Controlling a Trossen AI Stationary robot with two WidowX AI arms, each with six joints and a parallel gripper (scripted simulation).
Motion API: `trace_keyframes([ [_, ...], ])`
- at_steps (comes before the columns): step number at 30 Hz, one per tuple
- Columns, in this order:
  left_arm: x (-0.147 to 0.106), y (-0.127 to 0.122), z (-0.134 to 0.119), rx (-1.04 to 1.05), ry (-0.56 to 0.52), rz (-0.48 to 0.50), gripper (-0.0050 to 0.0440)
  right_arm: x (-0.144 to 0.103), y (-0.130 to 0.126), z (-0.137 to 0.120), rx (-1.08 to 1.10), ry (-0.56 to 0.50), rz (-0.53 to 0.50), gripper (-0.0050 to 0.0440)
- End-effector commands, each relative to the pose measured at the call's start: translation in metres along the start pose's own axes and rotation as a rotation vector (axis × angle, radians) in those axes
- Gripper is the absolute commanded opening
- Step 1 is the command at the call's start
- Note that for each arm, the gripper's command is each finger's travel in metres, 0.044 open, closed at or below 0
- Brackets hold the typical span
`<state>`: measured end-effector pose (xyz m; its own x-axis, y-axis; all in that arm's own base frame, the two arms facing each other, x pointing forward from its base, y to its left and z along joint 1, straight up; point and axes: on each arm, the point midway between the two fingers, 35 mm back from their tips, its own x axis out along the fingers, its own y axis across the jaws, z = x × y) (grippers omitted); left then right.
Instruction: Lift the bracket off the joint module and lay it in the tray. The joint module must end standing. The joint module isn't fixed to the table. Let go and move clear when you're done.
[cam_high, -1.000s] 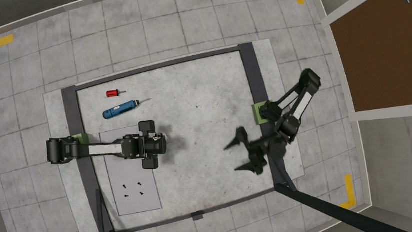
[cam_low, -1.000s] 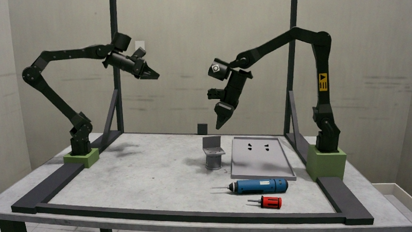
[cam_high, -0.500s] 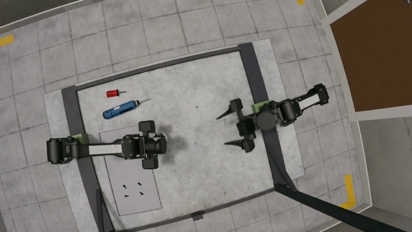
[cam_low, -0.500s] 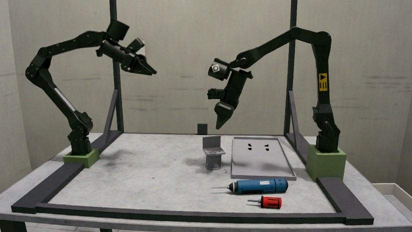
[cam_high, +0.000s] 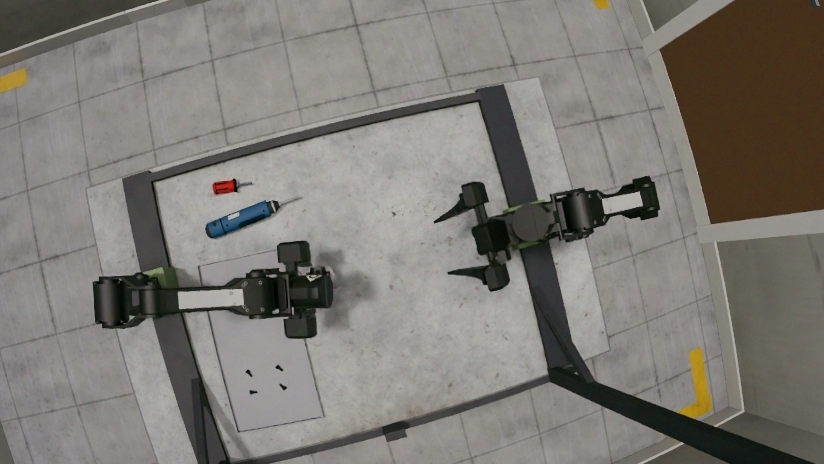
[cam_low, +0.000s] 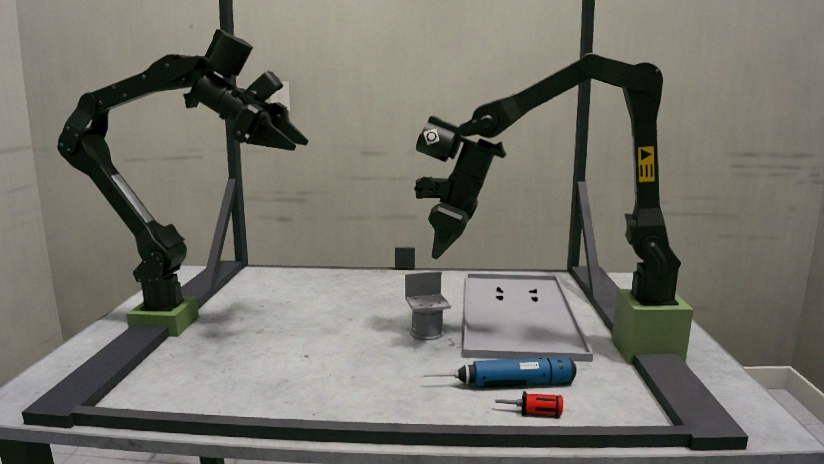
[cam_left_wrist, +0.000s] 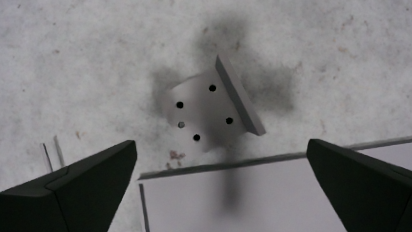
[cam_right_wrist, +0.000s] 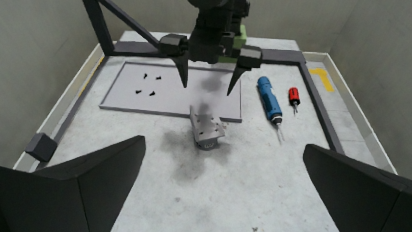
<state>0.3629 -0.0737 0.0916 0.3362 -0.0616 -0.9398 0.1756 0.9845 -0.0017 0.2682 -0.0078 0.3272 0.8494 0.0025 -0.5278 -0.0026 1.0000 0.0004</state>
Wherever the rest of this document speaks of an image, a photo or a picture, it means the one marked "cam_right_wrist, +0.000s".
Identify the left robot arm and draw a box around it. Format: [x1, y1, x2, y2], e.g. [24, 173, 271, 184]
[188, 0, 250, 64]

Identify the red screwdriver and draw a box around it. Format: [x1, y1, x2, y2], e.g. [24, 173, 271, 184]
[288, 87, 301, 113]

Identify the blue electric screwdriver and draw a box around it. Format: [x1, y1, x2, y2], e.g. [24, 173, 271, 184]
[257, 76, 285, 141]

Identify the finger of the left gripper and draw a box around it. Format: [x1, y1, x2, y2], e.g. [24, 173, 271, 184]
[166, 51, 189, 88]
[227, 59, 252, 96]

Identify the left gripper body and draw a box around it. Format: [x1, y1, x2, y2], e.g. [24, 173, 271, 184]
[159, 9, 263, 69]

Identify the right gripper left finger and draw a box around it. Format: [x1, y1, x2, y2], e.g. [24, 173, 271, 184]
[0, 135, 146, 232]

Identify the grey cylindrical joint module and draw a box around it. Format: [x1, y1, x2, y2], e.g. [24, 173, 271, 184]
[194, 138, 218, 151]

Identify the grey metal bracket with holes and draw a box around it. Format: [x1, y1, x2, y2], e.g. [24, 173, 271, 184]
[189, 105, 225, 142]

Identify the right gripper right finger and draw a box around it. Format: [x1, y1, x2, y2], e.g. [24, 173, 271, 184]
[302, 143, 412, 232]

